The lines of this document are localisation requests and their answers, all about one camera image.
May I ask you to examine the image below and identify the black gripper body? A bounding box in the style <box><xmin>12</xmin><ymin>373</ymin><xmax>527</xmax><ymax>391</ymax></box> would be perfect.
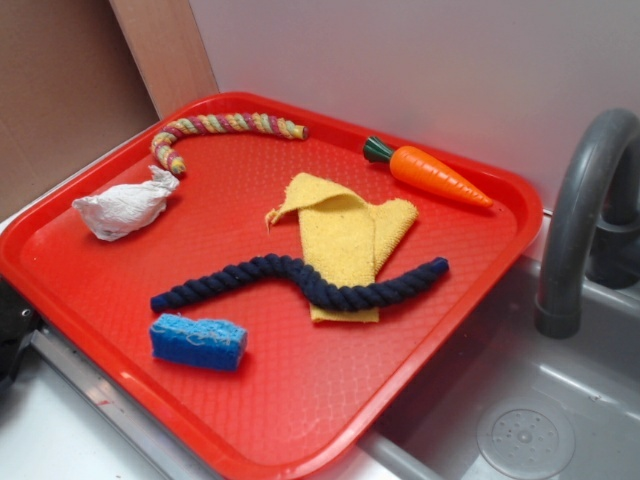
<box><xmin>0</xmin><ymin>279</ymin><xmax>38</xmax><ymax>393</ymax></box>

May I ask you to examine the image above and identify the blue sponge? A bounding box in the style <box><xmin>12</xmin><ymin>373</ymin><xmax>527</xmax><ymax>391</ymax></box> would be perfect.
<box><xmin>149</xmin><ymin>314</ymin><xmax>248</xmax><ymax>372</ymax></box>

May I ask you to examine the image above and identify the crumpled white paper towel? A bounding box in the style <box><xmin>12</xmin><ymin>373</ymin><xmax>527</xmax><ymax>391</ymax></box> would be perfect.
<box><xmin>71</xmin><ymin>165</ymin><xmax>180</xmax><ymax>242</ymax></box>

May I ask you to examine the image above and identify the red plastic tray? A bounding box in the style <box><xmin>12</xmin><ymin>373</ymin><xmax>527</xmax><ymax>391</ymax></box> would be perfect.
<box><xmin>1</xmin><ymin>93</ymin><xmax>542</xmax><ymax>479</ymax></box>

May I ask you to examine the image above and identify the wooden board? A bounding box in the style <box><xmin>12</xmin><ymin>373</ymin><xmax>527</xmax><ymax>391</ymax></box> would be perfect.
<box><xmin>110</xmin><ymin>0</ymin><xmax>219</xmax><ymax>119</ymax></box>

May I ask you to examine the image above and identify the yellow cloth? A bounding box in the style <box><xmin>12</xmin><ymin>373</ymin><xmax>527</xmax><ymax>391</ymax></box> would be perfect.
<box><xmin>264</xmin><ymin>172</ymin><xmax>420</xmax><ymax>324</ymax></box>

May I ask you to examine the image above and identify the orange toy carrot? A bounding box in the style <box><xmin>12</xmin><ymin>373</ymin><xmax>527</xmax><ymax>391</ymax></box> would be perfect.
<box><xmin>362</xmin><ymin>136</ymin><xmax>494</xmax><ymax>208</ymax></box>

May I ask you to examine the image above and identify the grey toy sink basin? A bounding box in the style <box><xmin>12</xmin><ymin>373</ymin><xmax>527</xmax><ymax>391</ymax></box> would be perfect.
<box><xmin>359</xmin><ymin>259</ymin><xmax>639</xmax><ymax>479</ymax></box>

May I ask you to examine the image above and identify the grey toy faucet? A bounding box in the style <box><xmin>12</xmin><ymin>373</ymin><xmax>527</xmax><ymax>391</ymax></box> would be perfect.
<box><xmin>535</xmin><ymin>109</ymin><xmax>639</xmax><ymax>339</ymax></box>

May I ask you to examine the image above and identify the multicolour twisted rope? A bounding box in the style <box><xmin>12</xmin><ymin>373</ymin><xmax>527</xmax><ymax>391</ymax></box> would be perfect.
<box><xmin>150</xmin><ymin>112</ymin><xmax>310</xmax><ymax>178</ymax></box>

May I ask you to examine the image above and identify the dark blue rope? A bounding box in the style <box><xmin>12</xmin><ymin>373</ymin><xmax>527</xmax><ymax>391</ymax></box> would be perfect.
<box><xmin>150</xmin><ymin>253</ymin><xmax>450</xmax><ymax>314</ymax></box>

